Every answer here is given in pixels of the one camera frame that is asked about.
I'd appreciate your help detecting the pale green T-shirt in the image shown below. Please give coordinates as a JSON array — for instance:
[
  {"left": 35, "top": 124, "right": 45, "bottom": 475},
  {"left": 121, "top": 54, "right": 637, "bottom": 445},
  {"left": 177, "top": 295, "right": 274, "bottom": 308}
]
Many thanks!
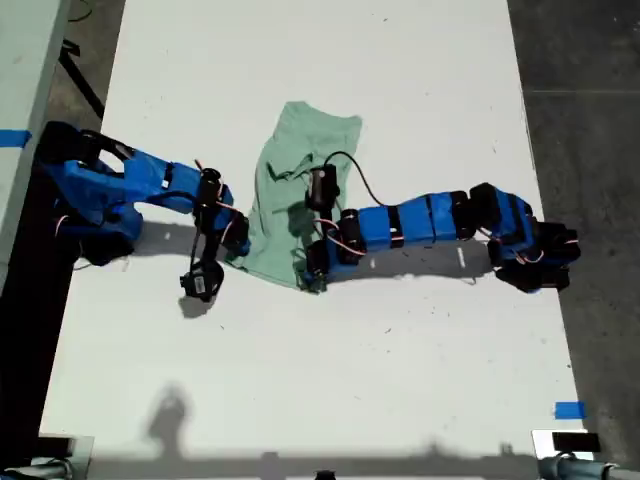
[{"left": 223, "top": 100, "right": 365, "bottom": 293}]

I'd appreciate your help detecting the small shiny plate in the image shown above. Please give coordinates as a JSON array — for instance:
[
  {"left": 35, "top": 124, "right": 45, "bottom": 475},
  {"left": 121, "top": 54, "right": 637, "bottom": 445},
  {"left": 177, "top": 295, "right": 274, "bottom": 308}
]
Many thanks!
[
  {"left": 37, "top": 433, "right": 95, "bottom": 480},
  {"left": 530, "top": 428, "right": 596, "bottom": 461}
]

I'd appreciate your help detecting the small black box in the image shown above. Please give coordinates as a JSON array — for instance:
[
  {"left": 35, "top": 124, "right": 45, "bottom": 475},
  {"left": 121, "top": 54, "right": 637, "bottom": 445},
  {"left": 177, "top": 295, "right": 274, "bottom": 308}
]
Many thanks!
[
  {"left": 551, "top": 432, "right": 601, "bottom": 454},
  {"left": 37, "top": 435, "right": 74, "bottom": 457}
]

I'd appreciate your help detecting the pale side table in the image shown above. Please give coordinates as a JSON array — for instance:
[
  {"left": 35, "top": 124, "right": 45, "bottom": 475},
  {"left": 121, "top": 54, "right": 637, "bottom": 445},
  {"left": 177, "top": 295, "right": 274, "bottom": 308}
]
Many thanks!
[{"left": 0, "top": 0, "right": 72, "bottom": 289}]

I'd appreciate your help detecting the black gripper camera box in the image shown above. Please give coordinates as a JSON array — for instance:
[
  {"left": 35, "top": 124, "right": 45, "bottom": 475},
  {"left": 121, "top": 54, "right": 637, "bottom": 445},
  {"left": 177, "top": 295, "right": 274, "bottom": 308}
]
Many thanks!
[
  {"left": 178, "top": 259, "right": 225, "bottom": 302},
  {"left": 304, "top": 164, "right": 342, "bottom": 210}
]

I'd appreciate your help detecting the black camera cable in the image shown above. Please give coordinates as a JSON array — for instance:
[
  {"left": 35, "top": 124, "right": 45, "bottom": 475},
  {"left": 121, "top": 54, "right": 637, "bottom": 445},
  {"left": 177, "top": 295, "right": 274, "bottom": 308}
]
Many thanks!
[
  {"left": 144, "top": 189, "right": 209, "bottom": 289},
  {"left": 323, "top": 151, "right": 389, "bottom": 208}
]

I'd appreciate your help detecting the black strap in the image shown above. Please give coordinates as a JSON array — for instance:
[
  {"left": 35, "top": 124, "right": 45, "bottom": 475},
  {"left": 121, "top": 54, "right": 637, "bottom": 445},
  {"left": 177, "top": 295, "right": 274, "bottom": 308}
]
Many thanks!
[{"left": 57, "top": 39, "right": 106, "bottom": 119}]

